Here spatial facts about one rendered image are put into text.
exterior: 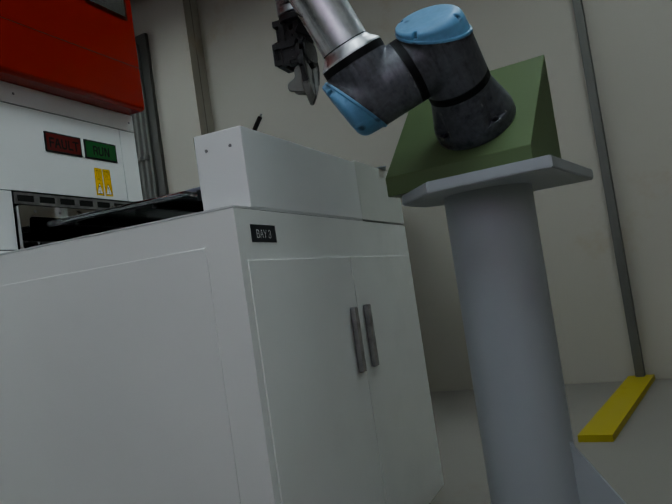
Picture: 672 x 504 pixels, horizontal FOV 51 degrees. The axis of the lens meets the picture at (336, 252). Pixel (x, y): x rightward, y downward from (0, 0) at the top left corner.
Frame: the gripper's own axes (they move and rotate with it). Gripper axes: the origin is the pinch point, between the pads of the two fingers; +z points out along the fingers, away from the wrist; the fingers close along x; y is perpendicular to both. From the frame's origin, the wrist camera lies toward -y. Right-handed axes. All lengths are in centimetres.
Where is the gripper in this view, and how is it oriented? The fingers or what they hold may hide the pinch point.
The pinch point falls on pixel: (314, 98)
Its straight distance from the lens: 166.4
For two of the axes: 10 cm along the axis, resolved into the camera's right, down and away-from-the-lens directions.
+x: -3.8, 0.0, -9.3
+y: -9.1, 1.6, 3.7
